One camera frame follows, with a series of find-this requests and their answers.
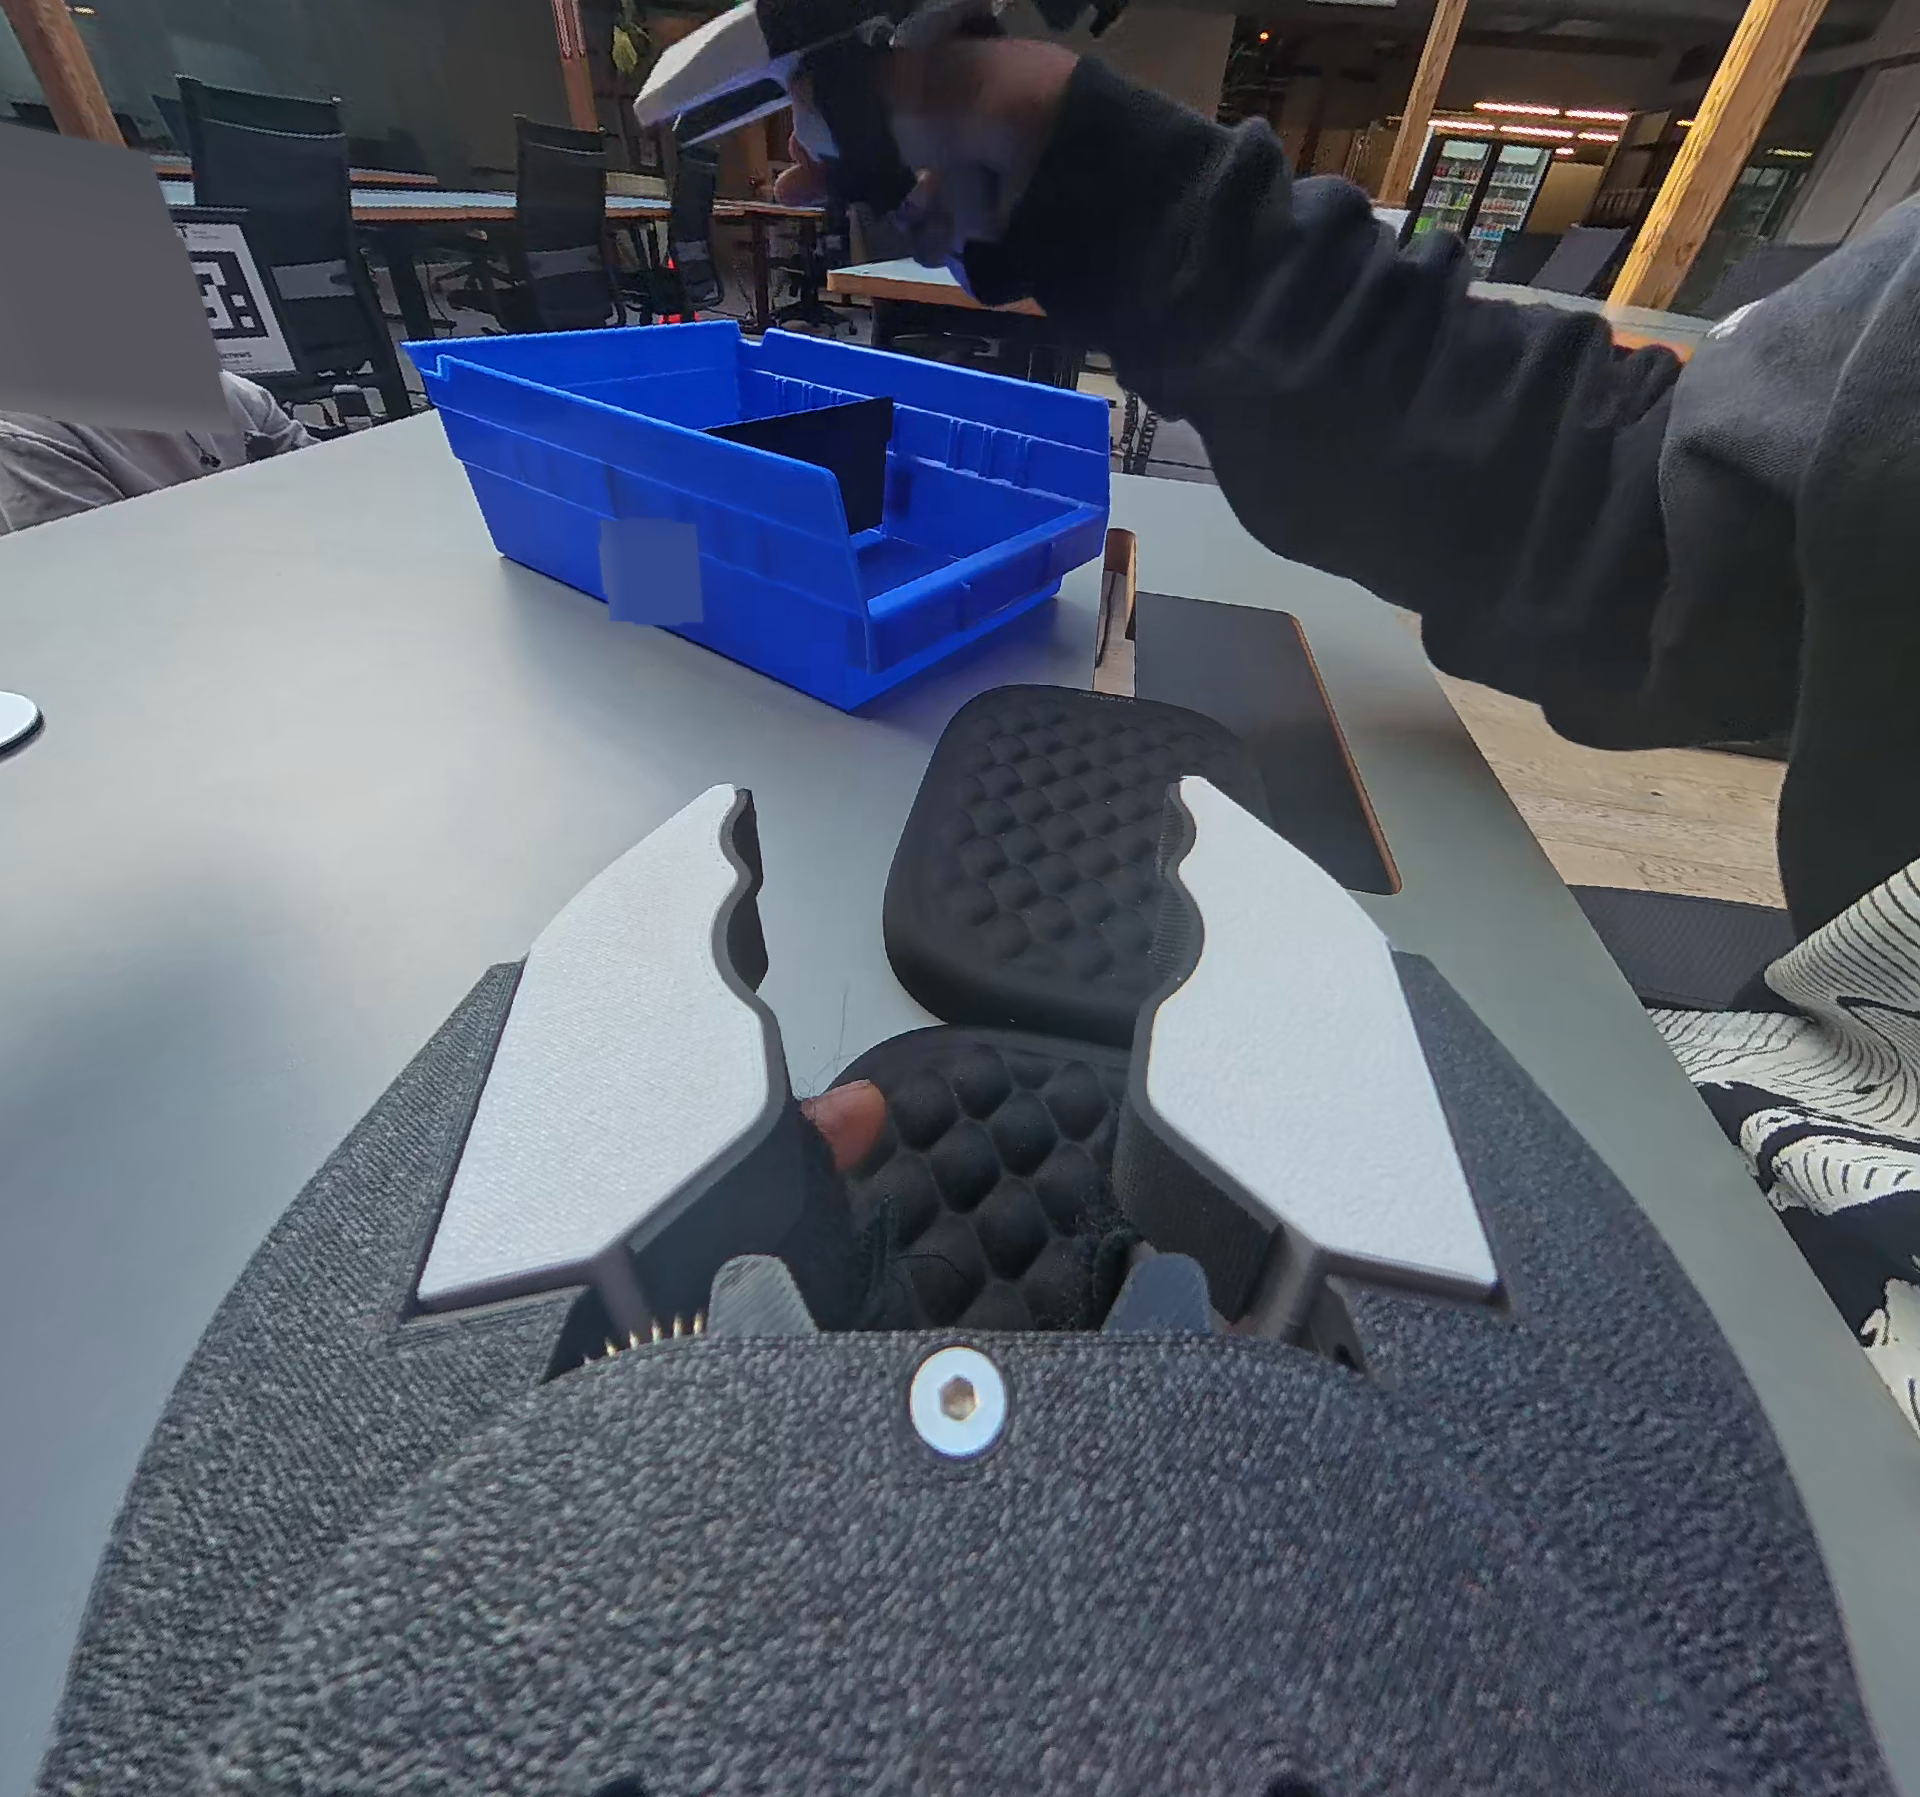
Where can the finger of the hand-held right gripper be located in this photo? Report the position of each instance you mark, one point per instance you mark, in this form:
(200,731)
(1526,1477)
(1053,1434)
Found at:
(703,73)

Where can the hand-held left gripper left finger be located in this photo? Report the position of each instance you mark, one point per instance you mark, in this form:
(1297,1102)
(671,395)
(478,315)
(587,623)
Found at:
(614,1061)

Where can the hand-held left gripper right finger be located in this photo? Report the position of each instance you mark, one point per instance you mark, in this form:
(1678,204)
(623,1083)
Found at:
(1304,1078)

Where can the blue plastic bin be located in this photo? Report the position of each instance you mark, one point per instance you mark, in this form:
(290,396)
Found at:
(780,627)

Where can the person's right forearm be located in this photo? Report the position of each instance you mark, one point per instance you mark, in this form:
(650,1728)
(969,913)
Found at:
(1425,401)

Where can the person's right hand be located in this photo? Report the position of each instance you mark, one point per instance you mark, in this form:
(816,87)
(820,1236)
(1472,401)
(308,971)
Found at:
(1049,179)

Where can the person's left hand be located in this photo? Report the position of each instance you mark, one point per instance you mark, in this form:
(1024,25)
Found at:
(848,1130)

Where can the black office chair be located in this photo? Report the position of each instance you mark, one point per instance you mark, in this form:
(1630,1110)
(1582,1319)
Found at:
(284,179)
(562,207)

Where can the grey table with wooden edge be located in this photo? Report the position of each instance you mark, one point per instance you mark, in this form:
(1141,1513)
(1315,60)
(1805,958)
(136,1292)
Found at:
(449,202)
(899,279)

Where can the black honeycomb wrist pad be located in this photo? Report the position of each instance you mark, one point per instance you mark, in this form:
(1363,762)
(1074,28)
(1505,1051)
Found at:
(988,1153)
(1049,839)

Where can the dark table hatch panel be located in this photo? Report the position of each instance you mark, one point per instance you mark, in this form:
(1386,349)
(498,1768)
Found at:
(1274,718)

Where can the black bin divider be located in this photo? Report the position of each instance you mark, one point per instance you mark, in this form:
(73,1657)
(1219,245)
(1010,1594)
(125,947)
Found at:
(816,456)

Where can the glass door drinks fridge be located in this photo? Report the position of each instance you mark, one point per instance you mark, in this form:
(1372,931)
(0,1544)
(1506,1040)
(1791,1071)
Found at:
(1475,202)

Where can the printed marker sign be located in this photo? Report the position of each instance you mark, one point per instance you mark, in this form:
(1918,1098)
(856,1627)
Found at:
(224,291)

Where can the brown wooden post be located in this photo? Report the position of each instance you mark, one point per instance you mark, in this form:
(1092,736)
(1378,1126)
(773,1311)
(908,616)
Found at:
(1449,42)
(52,42)

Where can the light wooden post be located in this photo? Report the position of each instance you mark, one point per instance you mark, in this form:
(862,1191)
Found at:
(1754,73)

